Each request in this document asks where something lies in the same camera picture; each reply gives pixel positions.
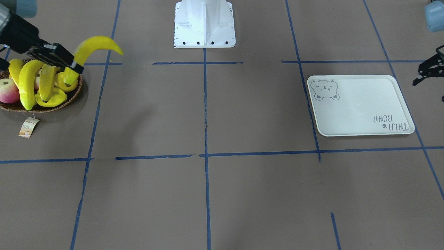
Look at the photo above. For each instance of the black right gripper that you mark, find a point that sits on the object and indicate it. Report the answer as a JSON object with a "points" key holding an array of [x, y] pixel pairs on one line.
{"points": [[21, 34]]}

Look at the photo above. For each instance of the yellow banana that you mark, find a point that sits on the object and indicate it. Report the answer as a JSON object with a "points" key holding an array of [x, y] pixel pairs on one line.
{"points": [[83, 52], [26, 83], [15, 66], [46, 85]]}

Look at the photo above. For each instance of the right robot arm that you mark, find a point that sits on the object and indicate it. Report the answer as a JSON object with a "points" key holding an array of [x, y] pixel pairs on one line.
{"points": [[23, 8]]}

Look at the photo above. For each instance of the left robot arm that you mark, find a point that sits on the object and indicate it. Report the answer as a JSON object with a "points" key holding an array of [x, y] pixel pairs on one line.
{"points": [[434, 15]]}

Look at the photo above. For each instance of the brown wicker basket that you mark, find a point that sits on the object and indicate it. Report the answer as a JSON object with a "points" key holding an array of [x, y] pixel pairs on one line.
{"points": [[17, 107]]}

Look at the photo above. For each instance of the yellow lemon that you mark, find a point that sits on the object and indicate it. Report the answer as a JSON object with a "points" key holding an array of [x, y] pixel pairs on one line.
{"points": [[59, 83]]}

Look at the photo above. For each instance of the yellow starfruit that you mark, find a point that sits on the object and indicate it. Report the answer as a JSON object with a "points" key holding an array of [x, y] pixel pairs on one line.
{"points": [[57, 98]]}

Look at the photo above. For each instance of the red pink apple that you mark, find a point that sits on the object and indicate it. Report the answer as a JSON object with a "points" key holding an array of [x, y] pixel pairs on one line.
{"points": [[9, 93]]}

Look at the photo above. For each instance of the paper price tag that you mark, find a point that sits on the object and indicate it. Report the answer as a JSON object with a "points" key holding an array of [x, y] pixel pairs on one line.
{"points": [[27, 127]]}

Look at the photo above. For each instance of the white rectangular bear tray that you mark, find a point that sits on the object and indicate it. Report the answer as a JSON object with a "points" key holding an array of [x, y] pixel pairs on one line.
{"points": [[359, 105]]}

